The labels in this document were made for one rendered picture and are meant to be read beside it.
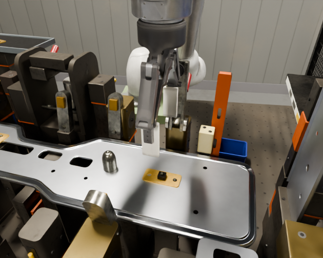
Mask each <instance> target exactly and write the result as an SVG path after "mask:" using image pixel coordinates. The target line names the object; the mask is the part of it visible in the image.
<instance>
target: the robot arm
mask: <svg viewBox="0 0 323 258"><path fill-rule="evenodd" d="M204 2H205V0H131V10H132V11H131V13H132V14H133V15H134V16H135V17H137V18H139V19H138V21H137V38H138V43H139V44H140V45H141V46H142V47H141V48H136V49H134V50H133V51H132V52H131V54H130V56H129V59H128V63H127V71H126V72H127V85H128V90H127V92H126V93H121V94H122V95H126V96H133V97H134V107H135V108H137V114H136V121H135V127H136V128H139V129H141V134H142V153H143V155H146V156H152V157H157V158H158V157H159V123H158V122H157V118H158V112H159V107H160V101H161V97H162V92H163V116H167V117H174V118H176V117H177V102H178V87H181V84H182V82H181V81H178V80H180V69H179V60H189V61H190V66H189V73H190V74H191V75H192V77H191V81H190V86H189V87H191V86H194V85H197V84H199V83H200V82H202V80H203V79H204V77H205V74H206V65H205V63H204V61H203V60H202V59H201V58H200V57H199V56H198V53H197V52H196V50H195V45H196V40H197V35H198V30H199V24H200V19H201V14H202V12H203V7H204Z"/></svg>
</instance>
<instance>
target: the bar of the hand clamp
mask: <svg viewBox="0 0 323 258"><path fill-rule="evenodd" d="M189 66H190V61H189V60H179V69H180V80H178V81H181V82H182V84H181V87H178V102H177V113H178V114H180V127H179V131H180V132H182V131H183V123H184V119H185V112H186V101H187V89H188V77H189ZM173 120H174V117H169V130H172V126H173V123H172V122H173Z"/></svg>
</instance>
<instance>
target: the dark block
mask: <svg viewBox="0 0 323 258"><path fill-rule="evenodd" d="M88 89H89V94H90V100H91V103H93V106H94V112H95V119H96V124H97V130H98V136H99V138H100V137H103V138H109V126H108V116H107V109H106V105H107V104H108V96H109V95H110V94H112V93H114V92H116V90H115V81H114V76H113V75H104V74H98V75H97V76H96V77H94V78H93V79H92V80H91V81H90V82H88Z"/></svg>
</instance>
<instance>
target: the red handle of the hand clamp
mask: <svg viewBox="0 0 323 258"><path fill-rule="evenodd" d="M191 77H192V75H191V74H190V73H189V77H188V89H187V92H188V90H189V86H190V81H191ZM172 123H173V124H174V125H175V126H179V125H180V114H177V117H176V118H174V120H173V122H172Z"/></svg>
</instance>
